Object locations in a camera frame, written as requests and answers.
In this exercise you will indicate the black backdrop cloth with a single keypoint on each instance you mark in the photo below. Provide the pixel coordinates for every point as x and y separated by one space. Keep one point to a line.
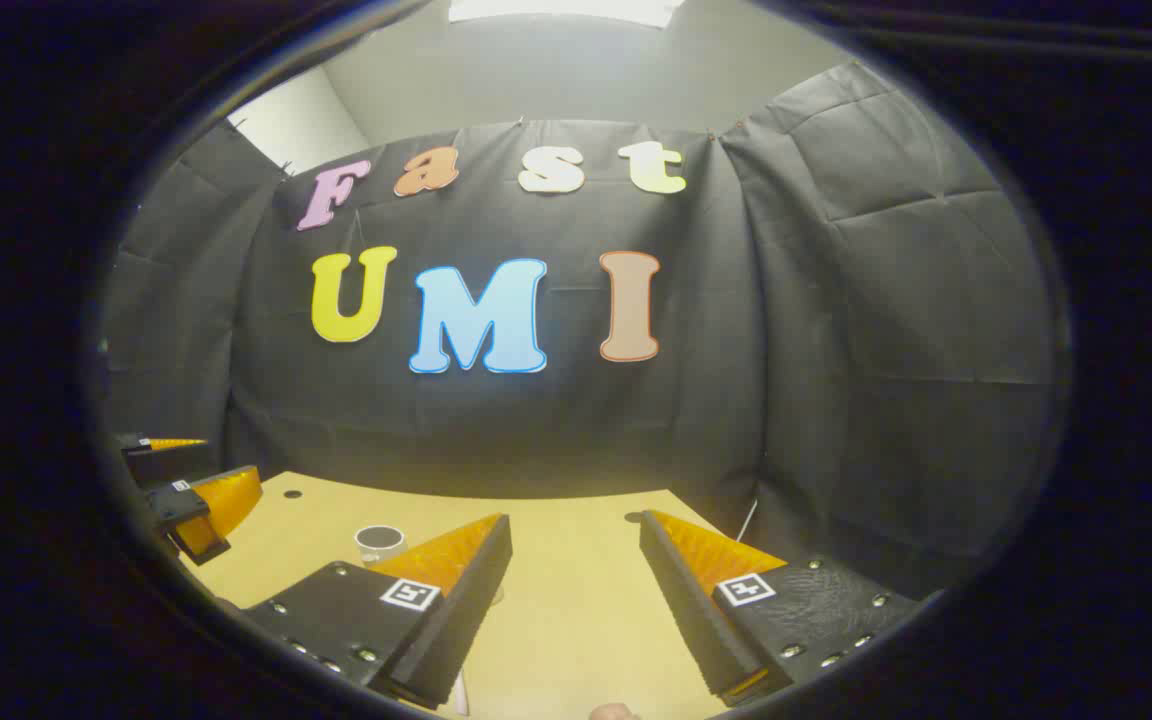
836 350

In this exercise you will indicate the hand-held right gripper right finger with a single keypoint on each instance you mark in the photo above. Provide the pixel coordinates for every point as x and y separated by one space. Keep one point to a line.
686 610

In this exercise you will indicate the wooden desktop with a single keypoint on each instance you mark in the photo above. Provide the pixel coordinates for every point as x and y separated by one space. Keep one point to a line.
576 600

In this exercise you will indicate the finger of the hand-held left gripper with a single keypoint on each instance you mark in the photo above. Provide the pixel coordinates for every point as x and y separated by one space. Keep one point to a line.
171 462
176 510

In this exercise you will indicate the white cup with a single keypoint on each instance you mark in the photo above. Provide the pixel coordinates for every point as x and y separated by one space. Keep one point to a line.
379 550

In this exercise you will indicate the ceiling light panel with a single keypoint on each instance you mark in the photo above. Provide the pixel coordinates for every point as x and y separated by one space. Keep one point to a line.
566 10

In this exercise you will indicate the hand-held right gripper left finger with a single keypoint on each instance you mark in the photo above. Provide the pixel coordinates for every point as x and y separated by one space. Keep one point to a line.
461 620

